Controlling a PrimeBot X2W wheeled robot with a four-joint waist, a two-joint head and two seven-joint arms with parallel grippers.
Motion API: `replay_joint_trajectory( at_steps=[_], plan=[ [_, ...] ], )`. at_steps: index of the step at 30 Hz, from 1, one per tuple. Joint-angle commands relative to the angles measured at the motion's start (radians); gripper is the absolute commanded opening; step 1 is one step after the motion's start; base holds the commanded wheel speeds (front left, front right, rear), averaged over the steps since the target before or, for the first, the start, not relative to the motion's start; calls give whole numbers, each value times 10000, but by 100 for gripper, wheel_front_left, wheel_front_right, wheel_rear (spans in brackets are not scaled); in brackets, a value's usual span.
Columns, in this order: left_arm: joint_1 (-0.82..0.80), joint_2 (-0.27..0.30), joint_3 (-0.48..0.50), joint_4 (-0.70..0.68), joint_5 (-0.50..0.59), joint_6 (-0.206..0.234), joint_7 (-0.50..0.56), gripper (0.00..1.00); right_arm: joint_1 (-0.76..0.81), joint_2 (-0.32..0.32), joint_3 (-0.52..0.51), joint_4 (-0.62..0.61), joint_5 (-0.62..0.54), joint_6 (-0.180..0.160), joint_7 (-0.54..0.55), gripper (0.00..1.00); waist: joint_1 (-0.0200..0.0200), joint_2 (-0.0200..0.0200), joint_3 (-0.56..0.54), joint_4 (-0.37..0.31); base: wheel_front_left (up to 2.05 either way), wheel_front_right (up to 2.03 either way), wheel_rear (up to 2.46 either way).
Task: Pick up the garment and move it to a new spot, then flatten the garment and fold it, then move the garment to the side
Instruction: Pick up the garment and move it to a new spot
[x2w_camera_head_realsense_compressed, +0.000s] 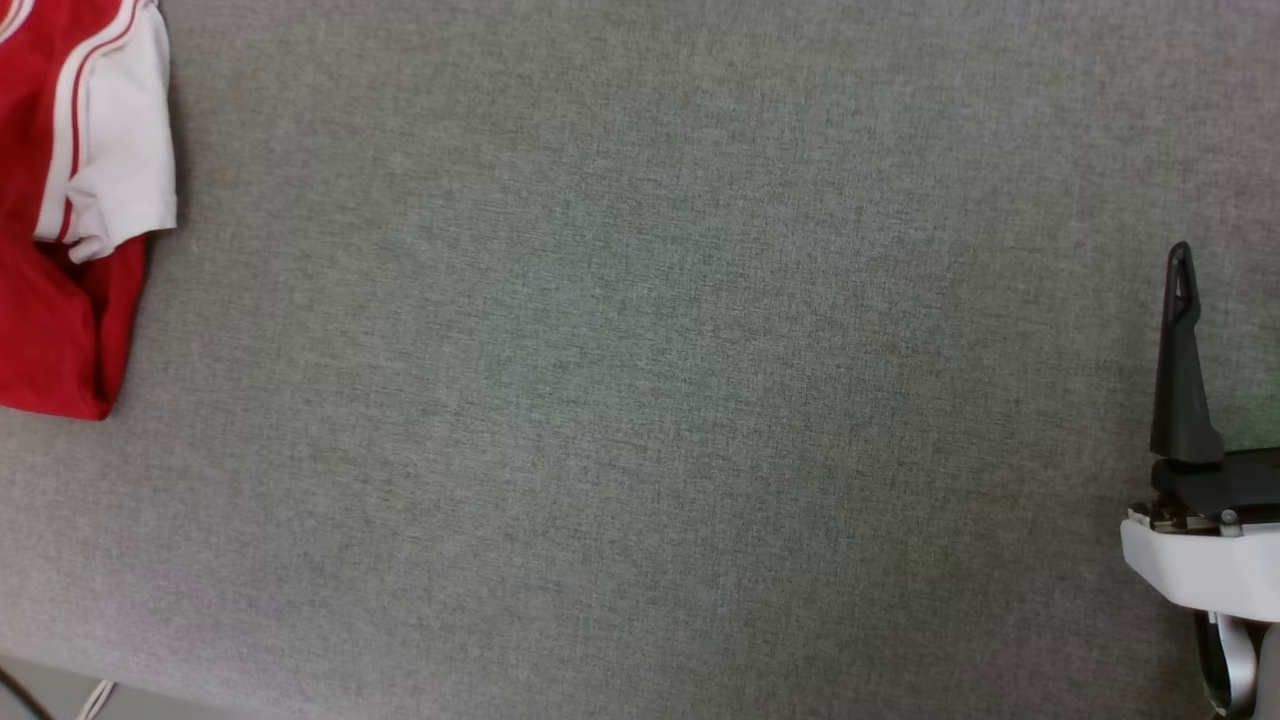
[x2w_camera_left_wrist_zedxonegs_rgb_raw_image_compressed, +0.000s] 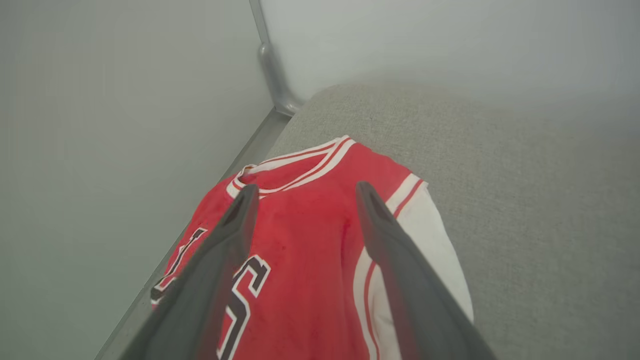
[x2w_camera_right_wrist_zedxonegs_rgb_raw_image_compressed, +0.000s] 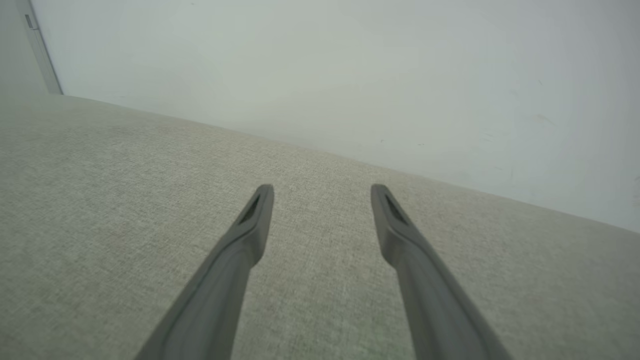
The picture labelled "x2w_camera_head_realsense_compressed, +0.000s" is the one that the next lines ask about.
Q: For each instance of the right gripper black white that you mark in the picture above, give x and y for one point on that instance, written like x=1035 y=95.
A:
x=1210 y=560

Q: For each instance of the red and white sports shirt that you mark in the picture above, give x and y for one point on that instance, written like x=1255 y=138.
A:
x=45 y=300

